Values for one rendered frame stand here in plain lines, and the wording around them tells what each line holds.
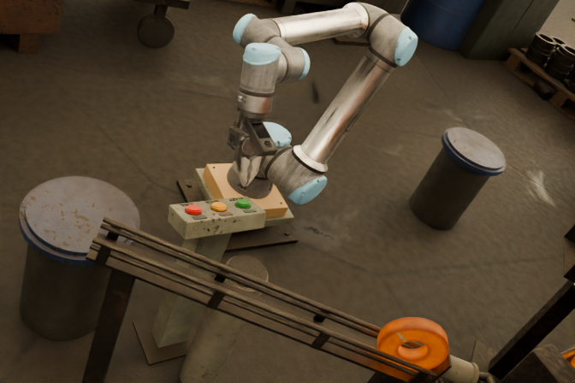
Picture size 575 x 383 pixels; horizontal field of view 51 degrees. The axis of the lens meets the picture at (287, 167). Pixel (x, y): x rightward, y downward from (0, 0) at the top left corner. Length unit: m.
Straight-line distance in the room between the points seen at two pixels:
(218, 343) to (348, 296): 0.82
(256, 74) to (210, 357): 0.82
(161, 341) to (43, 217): 0.56
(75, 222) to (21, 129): 1.02
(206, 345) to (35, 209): 0.60
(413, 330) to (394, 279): 1.29
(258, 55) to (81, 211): 0.66
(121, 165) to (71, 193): 0.81
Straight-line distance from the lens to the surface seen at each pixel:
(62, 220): 1.73
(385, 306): 2.51
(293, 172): 2.17
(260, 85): 1.53
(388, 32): 2.07
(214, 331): 1.74
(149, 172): 2.59
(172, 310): 1.88
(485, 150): 2.94
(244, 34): 1.69
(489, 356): 2.63
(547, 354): 1.50
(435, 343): 1.39
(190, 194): 2.52
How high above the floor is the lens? 1.68
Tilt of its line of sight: 35 degrees down
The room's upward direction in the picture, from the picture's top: 25 degrees clockwise
